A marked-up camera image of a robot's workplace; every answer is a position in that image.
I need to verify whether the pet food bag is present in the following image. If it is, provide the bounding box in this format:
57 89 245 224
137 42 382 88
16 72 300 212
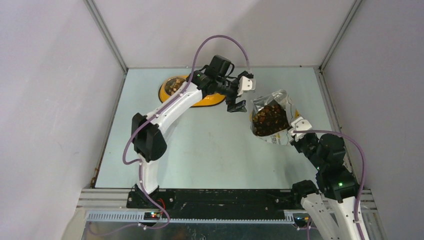
249 89 301 146

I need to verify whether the yellow double pet bowl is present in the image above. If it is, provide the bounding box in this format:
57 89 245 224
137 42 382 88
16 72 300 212
158 74 228 108

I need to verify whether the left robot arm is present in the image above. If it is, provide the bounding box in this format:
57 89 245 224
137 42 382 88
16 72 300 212
130 55 255 208

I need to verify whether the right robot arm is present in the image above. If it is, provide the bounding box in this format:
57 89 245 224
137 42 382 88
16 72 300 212
289 126 370 240

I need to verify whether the brown pet food kibble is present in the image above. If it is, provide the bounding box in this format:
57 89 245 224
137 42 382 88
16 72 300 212
252 104 289 137

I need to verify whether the kibble in left bowl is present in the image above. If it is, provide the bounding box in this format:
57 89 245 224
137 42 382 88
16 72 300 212
164 76 186 96

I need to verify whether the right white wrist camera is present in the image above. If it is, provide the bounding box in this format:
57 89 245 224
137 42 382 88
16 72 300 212
287 116 313 138

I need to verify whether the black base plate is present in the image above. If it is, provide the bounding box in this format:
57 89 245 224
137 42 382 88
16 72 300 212
127 188 324 221

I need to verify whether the aluminium frame rail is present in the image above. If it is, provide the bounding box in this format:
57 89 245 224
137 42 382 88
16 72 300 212
76 188 379 226

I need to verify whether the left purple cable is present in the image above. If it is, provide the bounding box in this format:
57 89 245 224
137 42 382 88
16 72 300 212
87 34 253 237

